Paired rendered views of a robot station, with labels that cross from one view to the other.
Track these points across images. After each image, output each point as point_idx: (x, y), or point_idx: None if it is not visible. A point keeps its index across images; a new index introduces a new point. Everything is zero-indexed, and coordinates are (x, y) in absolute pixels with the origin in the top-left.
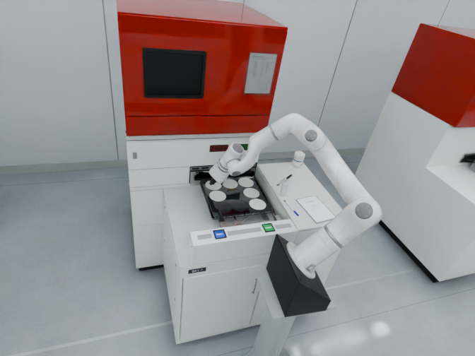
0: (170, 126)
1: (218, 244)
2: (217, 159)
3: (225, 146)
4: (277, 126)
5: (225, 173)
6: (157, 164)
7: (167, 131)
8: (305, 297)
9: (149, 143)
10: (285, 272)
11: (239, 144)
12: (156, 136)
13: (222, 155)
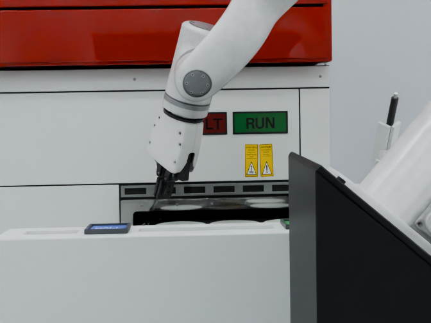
0: (49, 36)
1: (88, 249)
2: (199, 161)
3: (217, 118)
4: None
5: (184, 124)
6: (24, 171)
7: (42, 53)
8: (392, 303)
9: (2, 104)
10: (303, 229)
11: (261, 112)
12: (20, 82)
13: (212, 147)
